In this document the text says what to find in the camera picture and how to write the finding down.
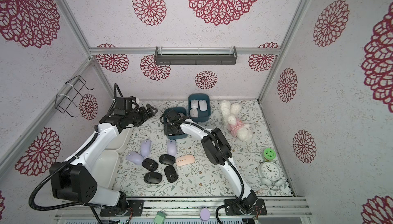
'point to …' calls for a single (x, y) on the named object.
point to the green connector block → (159, 218)
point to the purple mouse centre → (172, 147)
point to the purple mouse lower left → (135, 157)
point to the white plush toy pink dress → (236, 125)
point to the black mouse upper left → (149, 164)
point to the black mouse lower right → (171, 174)
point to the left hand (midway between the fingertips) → (152, 114)
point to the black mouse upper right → (167, 159)
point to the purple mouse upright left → (146, 148)
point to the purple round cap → (204, 214)
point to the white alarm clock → (269, 173)
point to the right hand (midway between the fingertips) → (167, 129)
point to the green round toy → (269, 153)
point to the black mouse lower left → (153, 177)
